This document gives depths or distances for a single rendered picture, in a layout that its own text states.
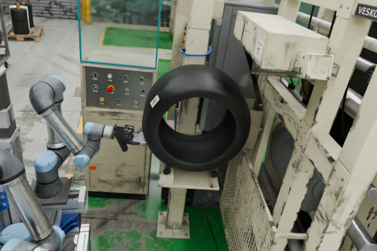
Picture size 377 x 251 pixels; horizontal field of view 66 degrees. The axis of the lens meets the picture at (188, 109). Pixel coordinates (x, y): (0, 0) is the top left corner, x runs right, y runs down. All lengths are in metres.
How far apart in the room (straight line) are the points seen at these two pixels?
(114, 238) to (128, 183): 0.46
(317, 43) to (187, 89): 0.61
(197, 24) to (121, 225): 1.73
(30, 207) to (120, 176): 1.51
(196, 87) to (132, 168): 1.33
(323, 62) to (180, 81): 0.66
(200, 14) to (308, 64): 0.80
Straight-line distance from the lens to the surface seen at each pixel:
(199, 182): 1.82
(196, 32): 1.75
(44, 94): 1.59
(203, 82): 1.44
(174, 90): 1.44
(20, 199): 1.21
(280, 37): 1.19
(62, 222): 1.91
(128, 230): 2.60
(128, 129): 1.70
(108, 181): 2.71
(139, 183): 2.69
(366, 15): 1.24
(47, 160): 1.77
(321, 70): 1.18
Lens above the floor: 1.96
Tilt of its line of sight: 26 degrees down
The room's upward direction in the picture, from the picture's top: 7 degrees clockwise
